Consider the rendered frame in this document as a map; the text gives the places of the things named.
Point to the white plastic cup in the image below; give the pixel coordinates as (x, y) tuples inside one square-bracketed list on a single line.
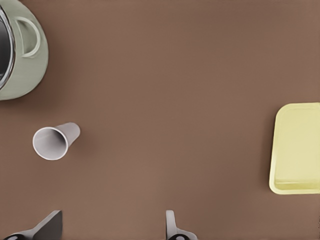
[(53, 142)]

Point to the pale green pot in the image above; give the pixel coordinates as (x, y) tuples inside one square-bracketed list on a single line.
[(25, 65)]

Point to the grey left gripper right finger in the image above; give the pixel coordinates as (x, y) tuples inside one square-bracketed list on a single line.
[(171, 225)]

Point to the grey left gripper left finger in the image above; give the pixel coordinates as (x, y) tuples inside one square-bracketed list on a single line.
[(50, 227)]

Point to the pale yellow tray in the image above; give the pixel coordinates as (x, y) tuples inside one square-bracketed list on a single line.
[(297, 150)]

